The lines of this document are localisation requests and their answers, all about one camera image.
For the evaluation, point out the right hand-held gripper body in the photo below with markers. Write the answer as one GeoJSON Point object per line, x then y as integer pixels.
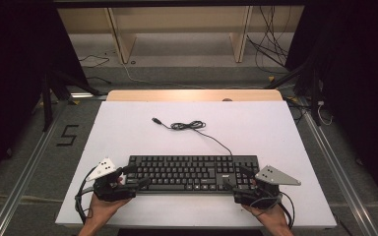
{"type": "Point", "coordinates": [269, 177]}

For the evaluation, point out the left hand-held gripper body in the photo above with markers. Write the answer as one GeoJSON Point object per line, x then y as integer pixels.
{"type": "Point", "coordinates": [108, 191]}

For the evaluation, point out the black computer keyboard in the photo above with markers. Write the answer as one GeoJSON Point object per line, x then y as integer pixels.
{"type": "Point", "coordinates": [177, 173]}

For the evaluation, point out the person's left hand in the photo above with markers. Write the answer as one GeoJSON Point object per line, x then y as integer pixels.
{"type": "Point", "coordinates": [103, 208]}

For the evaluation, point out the person's right hand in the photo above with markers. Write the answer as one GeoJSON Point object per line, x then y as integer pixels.
{"type": "Point", "coordinates": [269, 216]}

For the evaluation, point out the white table mat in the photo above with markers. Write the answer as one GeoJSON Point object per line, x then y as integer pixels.
{"type": "Point", "coordinates": [259, 137]}

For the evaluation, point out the light wooden table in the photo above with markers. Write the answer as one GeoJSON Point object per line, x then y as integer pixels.
{"type": "Point", "coordinates": [177, 95]}

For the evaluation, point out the black metal stand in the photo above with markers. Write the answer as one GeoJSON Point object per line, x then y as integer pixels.
{"type": "Point", "coordinates": [314, 98]}
{"type": "Point", "coordinates": [47, 105]}

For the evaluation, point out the dark curtain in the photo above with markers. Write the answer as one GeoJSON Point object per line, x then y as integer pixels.
{"type": "Point", "coordinates": [364, 98]}
{"type": "Point", "coordinates": [10, 82]}

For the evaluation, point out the light wooden shelf unit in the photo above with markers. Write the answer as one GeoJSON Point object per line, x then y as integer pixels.
{"type": "Point", "coordinates": [124, 39]}

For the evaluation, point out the aluminium floor rail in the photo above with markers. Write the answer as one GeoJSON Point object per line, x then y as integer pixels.
{"type": "Point", "coordinates": [338, 180]}
{"type": "Point", "coordinates": [23, 183]}

